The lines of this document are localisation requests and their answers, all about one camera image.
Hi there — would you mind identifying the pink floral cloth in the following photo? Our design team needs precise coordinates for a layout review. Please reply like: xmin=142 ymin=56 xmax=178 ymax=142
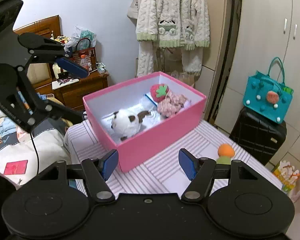
xmin=157 ymin=90 xmax=188 ymax=118

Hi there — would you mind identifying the green plush ball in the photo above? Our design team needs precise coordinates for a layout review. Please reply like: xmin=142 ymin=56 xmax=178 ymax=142
xmin=216 ymin=156 xmax=231 ymax=165

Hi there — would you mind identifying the red woven basket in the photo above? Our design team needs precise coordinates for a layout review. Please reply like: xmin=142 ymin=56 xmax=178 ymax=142
xmin=70 ymin=37 xmax=96 ymax=72

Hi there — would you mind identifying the colourful gift bag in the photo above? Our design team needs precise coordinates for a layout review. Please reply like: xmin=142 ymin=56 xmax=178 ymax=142
xmin=273 ymin=160 xmax=300 ymax=194

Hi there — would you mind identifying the orange plush ball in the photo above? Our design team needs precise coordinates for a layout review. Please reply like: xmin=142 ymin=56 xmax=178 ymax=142
xmin=218 ymin=144 xmax=235 ymax=158

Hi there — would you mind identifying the wooden nightstand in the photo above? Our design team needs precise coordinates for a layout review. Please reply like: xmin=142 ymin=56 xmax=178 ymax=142
xmin=33 ymin=71 xmax=109 ymax=111

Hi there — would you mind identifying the black suitcase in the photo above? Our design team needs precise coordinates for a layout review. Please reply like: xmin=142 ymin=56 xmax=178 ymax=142
xmin=230 ymin=107 xmax=287 ymax=165

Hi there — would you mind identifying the striped table cloth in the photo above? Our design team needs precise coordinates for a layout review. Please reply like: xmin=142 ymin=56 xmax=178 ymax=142
xmin=64 ymin=121 xmax=282 ymax=196

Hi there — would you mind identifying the white brown plush dog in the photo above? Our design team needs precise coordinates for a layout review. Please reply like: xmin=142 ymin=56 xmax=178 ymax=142
xmin=111 ymin=109 xmax=150 ymax=141

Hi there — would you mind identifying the pink storage box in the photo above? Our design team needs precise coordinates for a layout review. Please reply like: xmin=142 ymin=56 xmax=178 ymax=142
xmin=83 ymin=72 xmax=206 ymax=172

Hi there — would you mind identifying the teal felt handbag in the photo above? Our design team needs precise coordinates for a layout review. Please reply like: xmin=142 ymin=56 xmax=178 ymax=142
xmin=243 ymin=57 xmax=294 ymax=124

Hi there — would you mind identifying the purple plush bear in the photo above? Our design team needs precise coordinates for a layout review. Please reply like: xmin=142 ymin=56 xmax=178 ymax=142
xmin=183 ymin=100 xmax=191 ymax=109

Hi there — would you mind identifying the red strawberry plush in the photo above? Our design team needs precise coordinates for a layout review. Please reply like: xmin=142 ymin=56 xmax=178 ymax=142
xmin=150 ymin=84 xmax=170 ymax=103

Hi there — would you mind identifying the white knitted robe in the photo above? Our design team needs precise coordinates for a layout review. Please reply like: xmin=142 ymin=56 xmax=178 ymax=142
xmin=135 ymin=0 xmax=210 ymax=77

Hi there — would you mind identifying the white cabinet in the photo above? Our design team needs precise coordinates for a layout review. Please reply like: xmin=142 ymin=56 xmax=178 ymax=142
xmin=215 ymin=0 xmax=300 ymax=170

